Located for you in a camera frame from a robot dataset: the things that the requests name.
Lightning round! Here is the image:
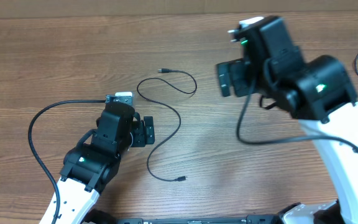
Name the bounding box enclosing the camera black cable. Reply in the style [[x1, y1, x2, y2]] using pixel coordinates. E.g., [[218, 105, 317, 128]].
[[236, 77, 358, 190], [27, 98, 108, 224]]

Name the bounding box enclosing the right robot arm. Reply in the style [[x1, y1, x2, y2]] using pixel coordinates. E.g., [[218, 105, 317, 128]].
[[216, 16, 358, 223]]

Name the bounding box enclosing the left camera black cable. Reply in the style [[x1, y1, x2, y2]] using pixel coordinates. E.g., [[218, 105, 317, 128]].
[[27, 98, 108, 224]]

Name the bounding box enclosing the right camera black cable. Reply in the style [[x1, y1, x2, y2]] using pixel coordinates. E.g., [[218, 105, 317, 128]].
[[236, 77, 358, 190]]

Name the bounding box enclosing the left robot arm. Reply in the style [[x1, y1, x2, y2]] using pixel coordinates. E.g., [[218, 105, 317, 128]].
[[41, 101, 155, 223]]

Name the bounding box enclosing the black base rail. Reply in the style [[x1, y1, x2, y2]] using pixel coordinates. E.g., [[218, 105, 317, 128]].
[[116, 215, 283, 224]]

